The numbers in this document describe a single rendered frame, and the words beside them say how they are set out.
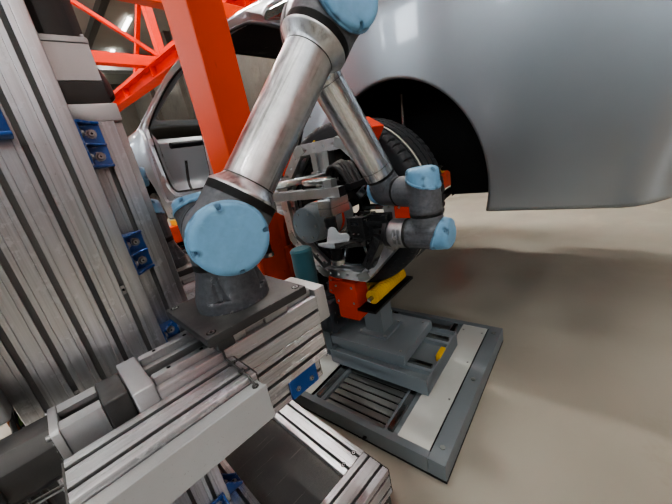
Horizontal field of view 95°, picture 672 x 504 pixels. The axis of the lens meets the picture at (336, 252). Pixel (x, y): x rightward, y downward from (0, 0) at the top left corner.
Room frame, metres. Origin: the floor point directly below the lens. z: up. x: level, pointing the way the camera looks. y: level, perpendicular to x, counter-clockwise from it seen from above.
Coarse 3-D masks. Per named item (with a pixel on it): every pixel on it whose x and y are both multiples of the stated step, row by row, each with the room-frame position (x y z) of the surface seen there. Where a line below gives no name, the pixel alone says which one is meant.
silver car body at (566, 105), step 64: (384, 0) 1.39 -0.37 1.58; (448, 0) 1.23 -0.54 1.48; (512, 0) 1.11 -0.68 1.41; (576, 0) 1.00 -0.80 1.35; (640, 0) 0.91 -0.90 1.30; (384, 64) 1.41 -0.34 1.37; (448, 64) 1.24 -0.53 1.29; (512, 64) 1.11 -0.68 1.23; (576, 64) 1.00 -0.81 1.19; (640, 64) 0.90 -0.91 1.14; (192, 128) 4.03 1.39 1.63; (512, 128) 1.11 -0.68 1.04; (576, 128) 0.99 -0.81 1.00; (640, 128) 0.90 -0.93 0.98; (192, 192) 2.77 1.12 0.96; (512, 192) 1.11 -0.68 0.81; (576, 192) 0.99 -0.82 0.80; (640, 192) 0.89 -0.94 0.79
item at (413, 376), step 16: (432, 336) 1.23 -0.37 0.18; (448, 336) 1.25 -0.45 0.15; (336, 352) 1.28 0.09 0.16; (352, 352) 1.27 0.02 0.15; (416, 352) 1.18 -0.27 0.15; (432, 352) 1.16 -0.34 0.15; (448, 352) 1.16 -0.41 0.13; (352, 368) 1.22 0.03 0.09; (368, 368) 1.16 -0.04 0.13; (384, 368) 1.10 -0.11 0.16; (400, 368) 1.10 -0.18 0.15; (416, 368) 1.06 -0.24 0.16; (432, 368) 1.04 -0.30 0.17; (400, 384) 1.06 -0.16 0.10; (416, 384) 1.01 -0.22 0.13; (432, 384) 1.01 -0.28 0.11
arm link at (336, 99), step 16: (336, 80) 0.72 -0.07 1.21; (320, 96) 0.73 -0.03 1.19; (336, 96) 0.72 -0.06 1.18; (352, 96) 0.74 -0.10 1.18; (336, 112) 0.73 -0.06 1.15; (352, 112) 0.73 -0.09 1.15; (336, 128) 0.76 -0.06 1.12; (352, 128) 0.74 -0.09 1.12; (368, 128) 0.75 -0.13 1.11; (352, 144) 0.75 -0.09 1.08; (368, 144) 0.75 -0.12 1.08; (368, 160) 0.76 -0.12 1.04; (384, 160) 0.77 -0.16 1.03; (368, 176) 0.77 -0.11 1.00; (384, 176) 0.77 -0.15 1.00; (368, 192) 0.83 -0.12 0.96; (384, 192) 0.77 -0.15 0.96
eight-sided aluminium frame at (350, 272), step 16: (304, 144) 1.20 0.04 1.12; (320, 144) 1.15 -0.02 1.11; (336, 144) 1.10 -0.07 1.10; (304, 160) 1.27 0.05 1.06; (288, 176) 1.29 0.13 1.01; (288, 208) 1.32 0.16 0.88; (384, 208) 1.01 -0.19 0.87; (288, 224) 1.33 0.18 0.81; (320, 256) 1.29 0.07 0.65; (384, 256) 1.02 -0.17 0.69; (320, 272) 1.24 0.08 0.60; (336, 272) 1.18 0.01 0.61; (352, 272) 1.13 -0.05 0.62; (368, 272) 1.08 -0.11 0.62
